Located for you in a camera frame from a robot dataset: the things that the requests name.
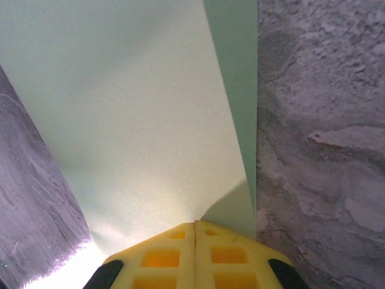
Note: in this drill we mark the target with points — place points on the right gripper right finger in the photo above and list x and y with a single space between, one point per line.
234 262

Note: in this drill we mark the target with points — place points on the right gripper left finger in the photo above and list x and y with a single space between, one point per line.
156 262

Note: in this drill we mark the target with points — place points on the light green paper sheet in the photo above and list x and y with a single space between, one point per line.
120 90

